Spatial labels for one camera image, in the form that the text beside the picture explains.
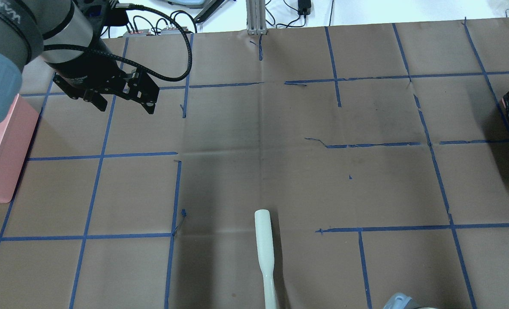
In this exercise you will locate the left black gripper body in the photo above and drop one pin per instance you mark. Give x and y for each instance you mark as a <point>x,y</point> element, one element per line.
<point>92,68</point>

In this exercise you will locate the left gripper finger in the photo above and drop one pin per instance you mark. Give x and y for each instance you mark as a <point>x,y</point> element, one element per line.
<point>148,104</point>
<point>96,99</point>

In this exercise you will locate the pale green hand brush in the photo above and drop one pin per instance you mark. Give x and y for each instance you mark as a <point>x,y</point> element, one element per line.
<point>265,252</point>

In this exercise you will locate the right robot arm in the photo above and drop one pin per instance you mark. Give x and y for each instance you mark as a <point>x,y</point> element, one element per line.
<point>401,301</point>

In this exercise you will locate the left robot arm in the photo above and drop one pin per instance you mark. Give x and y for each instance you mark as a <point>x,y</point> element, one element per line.
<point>65,34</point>

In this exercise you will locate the pink plastic bin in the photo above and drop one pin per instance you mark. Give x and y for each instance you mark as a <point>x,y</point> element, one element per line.
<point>16,132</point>

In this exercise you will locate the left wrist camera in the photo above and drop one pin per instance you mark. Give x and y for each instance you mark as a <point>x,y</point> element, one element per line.
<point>101,13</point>

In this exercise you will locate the aluminium frame post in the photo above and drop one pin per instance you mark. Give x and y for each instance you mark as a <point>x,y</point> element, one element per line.
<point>256,17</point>

